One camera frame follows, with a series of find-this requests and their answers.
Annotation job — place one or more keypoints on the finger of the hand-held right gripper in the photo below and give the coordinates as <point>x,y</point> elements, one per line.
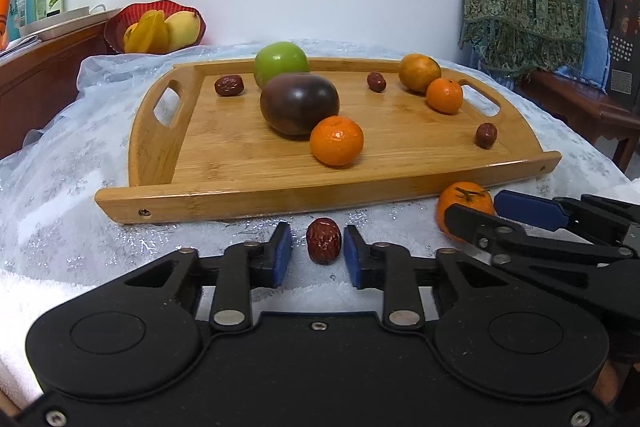
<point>467,222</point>
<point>530,208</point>

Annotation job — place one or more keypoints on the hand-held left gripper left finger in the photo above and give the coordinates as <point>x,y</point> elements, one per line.
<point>282,253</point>

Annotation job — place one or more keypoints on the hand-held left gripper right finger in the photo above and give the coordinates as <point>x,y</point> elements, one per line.
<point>354,258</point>

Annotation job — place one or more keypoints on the orange tangerine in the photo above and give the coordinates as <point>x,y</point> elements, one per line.
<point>336,142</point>
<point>445,97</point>
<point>462,197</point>

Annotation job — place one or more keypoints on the red jujube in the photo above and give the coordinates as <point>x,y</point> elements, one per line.
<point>485,136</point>
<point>377,82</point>
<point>229,86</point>
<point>324,241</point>

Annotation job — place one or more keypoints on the bamboo serving tray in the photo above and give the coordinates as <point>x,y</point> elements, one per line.
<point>225,157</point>

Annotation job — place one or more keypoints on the dark purple round fruit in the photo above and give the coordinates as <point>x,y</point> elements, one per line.
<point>299,104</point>

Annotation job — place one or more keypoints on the wooden side table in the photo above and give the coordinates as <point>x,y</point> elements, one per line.
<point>580,107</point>

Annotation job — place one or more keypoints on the greenish yellow tangerine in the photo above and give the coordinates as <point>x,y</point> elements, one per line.
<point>417,69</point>

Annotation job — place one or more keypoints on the light blue cloth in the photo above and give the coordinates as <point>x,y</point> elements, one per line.
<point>597,42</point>

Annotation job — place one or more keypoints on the green apple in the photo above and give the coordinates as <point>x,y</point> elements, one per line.
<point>280,59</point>

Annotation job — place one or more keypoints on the dark patterned box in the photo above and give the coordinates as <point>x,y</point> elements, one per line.
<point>622,27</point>

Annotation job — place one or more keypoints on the sheer sparkly tablecloth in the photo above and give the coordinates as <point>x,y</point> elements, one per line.
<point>65,187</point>

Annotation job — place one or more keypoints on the yellow mango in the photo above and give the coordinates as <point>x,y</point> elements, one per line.
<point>182,28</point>

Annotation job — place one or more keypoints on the yellow star fruit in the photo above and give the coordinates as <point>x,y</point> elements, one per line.
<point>150,33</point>

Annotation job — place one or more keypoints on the white towel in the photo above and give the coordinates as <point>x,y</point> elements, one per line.
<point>30,307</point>

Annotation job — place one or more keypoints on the small orange fruit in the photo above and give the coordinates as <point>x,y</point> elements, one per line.
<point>130,38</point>

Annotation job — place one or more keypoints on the red fruit bowl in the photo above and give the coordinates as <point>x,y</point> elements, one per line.
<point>114,32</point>

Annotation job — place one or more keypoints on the wooden cabinet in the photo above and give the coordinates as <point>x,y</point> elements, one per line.
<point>40,92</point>

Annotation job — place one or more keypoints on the stack of papers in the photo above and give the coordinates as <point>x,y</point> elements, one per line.
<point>17,48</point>

